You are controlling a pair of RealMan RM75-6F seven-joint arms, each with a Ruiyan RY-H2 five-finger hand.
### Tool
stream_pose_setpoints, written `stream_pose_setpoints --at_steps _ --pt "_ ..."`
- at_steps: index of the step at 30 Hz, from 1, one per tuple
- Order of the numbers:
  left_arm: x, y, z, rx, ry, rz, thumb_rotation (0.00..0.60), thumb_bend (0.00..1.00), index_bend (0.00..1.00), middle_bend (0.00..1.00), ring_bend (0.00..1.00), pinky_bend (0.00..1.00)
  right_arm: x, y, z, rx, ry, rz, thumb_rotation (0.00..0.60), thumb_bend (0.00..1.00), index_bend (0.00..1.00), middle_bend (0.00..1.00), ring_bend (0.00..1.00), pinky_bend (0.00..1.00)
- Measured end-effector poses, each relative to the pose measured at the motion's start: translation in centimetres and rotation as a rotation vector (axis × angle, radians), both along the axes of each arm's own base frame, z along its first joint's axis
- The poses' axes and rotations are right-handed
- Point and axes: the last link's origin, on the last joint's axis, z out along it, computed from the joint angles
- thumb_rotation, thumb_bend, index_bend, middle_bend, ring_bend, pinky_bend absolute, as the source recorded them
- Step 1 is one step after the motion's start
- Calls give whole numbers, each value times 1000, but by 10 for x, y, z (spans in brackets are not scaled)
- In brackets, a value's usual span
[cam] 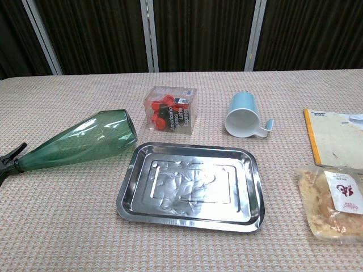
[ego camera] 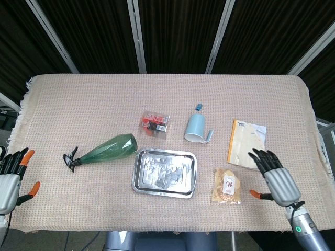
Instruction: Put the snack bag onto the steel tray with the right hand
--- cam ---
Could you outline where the packaged food bag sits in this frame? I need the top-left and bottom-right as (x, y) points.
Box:
(294, 166), (363, 245)

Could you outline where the stainless steel tray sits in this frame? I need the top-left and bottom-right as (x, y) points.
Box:
(116, 141), (265, 233)

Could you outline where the clear box of coffee capsules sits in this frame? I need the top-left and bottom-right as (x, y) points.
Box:
(143, 86), (197, 134)

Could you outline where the light blue mug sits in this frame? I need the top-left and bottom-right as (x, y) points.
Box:
(225, 91), (275, 139)

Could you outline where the green plastic spray bottle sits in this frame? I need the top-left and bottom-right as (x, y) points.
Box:
(0, 109), (139, 188)

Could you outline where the dark pleated curtain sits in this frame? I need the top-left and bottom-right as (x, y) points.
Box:
(0, 0), (363, 80)

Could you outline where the beige woven tablecloth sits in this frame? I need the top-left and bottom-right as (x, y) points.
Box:
(0, 67), (363, 272)

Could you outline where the yellow-spined worn notebook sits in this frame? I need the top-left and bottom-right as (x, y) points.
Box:
(303, 108), (363, 168)

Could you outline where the grey metal frame post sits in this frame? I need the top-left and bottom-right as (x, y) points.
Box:
(243, 0), (268, 72)
(22, 0), (63, 76)
(140, 0), (160, 73)

